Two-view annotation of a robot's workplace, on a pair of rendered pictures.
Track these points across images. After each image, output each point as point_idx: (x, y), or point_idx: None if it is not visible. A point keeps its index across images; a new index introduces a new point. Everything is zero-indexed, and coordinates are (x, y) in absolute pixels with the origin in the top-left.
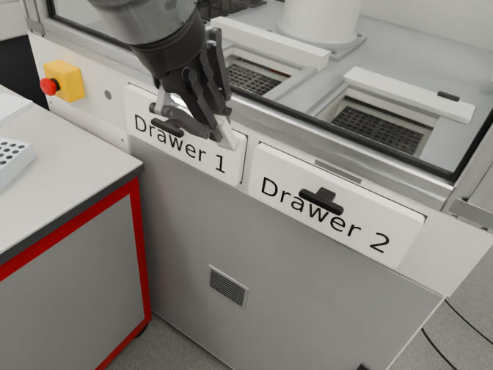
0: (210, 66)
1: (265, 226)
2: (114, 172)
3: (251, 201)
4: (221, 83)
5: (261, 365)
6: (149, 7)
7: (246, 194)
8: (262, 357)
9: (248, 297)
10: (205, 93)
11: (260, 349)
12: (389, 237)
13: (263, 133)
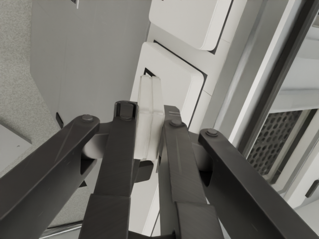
0: (244, 220)
1: (123, 52)
2: None
3: (142, 35)
4: (212, 199)
5: (41, 12)
6: None
7: (149, 27)
8: (45, 14)
9: (72, 6)
10: (164, 188)
11: (48, 13)
12: None
13: (215, 88)
